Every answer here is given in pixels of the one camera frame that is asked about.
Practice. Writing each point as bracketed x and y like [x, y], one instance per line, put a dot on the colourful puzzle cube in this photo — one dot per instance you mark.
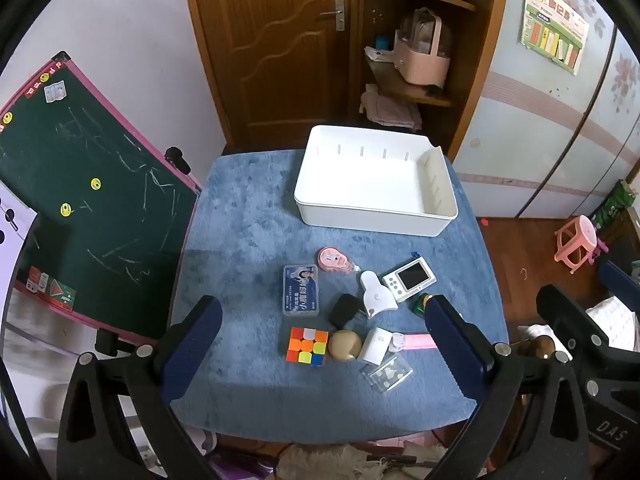
[306, 346]

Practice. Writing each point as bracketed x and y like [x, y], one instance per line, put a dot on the white handheld game console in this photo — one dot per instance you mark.
[410, 280]

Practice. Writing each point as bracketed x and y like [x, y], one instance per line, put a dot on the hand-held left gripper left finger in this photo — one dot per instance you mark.
[192, 345]

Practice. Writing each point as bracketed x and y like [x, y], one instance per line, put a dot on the floral wardrobe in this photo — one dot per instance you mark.
[540, 135]

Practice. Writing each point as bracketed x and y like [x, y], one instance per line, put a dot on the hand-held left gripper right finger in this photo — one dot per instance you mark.
[450, 345]

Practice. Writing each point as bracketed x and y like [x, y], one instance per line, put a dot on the red and green chalk box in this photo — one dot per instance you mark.
[60, 291]

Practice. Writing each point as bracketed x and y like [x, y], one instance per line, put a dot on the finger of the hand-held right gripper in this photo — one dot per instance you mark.
[617, 277]
[565, 310]

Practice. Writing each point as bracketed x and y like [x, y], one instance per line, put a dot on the small white box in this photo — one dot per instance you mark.
[375, 346]

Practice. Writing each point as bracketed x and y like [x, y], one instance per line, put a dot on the black power adapter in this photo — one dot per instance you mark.
[345, 310]

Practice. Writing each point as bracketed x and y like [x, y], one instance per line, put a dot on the wall poster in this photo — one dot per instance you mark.
[552, 25]

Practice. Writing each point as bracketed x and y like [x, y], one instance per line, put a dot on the pink plastic stool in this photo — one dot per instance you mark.
[580, 240]

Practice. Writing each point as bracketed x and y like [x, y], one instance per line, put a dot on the green bag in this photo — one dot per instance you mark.
[611, 207]

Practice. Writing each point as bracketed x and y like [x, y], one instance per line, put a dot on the green bottle with gold cap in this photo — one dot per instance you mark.
[419, 305]

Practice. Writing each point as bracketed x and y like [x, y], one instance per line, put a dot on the green chalkboard with pink frame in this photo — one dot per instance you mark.
[75, 160]

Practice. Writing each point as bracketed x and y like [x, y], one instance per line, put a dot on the white plastic storage box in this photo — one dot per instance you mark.
[370, 185]

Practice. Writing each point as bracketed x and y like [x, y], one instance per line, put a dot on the blue card box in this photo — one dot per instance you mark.
[301, 290]

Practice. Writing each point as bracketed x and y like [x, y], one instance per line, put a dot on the clear plastic bag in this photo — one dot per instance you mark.
[387, 374]

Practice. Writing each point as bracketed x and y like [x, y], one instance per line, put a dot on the pink correction tape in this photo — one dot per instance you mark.
[335, 259]

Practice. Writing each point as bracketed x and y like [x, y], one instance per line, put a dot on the pink and white clip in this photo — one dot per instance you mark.
[415, 342]

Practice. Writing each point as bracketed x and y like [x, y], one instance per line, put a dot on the blue cup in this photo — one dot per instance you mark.
[382, 42]

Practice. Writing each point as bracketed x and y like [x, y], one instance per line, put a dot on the white plastic handheld device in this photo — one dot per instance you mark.
[375, 297]

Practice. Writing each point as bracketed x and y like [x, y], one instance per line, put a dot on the wooden shelf cabinet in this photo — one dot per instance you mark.
[480, 60]

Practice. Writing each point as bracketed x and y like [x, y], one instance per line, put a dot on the beige ball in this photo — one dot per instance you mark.
[345, 346]

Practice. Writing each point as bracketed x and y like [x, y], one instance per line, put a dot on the pink plastic basket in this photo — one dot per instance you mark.
[422, 62]

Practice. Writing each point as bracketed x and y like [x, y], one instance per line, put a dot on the brown wooden door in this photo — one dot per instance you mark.
[270, 50]

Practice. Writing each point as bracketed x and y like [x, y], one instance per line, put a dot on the white board with black dots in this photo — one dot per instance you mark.
[12, 230]

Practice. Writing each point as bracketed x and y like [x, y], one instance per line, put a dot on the white card on chalkboard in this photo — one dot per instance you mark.
[55, 91]

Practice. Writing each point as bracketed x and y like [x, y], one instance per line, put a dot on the black easel knob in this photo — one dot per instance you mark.
[176, 156]

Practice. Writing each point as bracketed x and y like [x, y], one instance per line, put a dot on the folded pink cloth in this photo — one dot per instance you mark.
[390, 107]

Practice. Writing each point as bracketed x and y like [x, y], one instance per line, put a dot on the white pillow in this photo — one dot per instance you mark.
[617, 322]

